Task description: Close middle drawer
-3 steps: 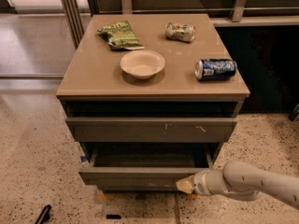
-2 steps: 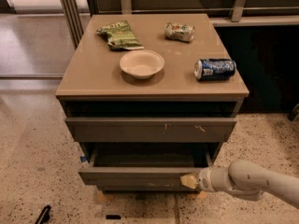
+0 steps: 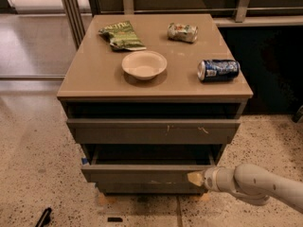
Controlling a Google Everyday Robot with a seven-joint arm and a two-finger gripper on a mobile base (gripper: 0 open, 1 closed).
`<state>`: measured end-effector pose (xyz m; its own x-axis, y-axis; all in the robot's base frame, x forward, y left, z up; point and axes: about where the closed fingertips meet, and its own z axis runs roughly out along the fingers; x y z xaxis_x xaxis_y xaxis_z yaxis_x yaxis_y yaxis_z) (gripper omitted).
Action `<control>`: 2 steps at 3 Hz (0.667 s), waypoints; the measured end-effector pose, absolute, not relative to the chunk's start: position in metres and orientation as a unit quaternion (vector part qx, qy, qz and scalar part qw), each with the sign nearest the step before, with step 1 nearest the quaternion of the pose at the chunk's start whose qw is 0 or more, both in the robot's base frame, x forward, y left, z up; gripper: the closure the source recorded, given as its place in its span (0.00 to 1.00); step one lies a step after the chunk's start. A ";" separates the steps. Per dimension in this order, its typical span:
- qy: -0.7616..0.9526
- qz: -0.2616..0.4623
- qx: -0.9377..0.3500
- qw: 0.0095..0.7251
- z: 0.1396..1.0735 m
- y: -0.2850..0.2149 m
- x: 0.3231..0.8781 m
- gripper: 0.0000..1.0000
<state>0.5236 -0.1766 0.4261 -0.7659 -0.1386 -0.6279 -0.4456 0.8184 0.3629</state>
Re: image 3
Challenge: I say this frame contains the grey drawer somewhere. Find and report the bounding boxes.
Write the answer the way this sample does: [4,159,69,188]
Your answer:
[67,118,240,145]
[81,148,215,189]
[97,183,205,195]

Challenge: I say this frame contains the grey top drawer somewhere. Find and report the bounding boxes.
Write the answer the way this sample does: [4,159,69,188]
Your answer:
[67,118,240,145]

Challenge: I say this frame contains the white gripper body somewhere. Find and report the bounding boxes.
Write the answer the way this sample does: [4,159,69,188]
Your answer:
[204,167,221,192]

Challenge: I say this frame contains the grey drawer cabinet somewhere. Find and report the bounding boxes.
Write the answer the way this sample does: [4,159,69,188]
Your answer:
[56,13,254,166]

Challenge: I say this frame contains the grey bottom drawer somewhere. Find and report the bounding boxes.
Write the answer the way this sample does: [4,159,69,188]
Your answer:
[97,183,205,195]

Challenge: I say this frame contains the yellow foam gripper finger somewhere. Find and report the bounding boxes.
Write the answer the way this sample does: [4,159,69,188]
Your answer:
[187,171,205,186]

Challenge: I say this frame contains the green chip bag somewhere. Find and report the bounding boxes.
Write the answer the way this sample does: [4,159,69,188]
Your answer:
[98,21,146,51]

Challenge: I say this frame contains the blue soda can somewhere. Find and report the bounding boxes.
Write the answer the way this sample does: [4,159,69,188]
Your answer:
[197,60,240,82]

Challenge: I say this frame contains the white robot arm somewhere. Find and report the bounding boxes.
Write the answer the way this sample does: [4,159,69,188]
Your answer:
[187,164,303,213]

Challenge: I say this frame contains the black object on floor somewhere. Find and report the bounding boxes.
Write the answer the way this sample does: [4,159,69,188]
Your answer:
[35,207,52,227]

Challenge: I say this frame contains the crushed white green can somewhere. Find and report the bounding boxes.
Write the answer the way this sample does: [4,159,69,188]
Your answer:
[168,23,198,44]

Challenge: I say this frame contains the white bowl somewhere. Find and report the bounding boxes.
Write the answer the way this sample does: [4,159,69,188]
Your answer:
[121,51,168,80]

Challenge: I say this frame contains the blue tape piece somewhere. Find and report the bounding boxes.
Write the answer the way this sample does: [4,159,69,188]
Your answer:
[81,158,88,165]

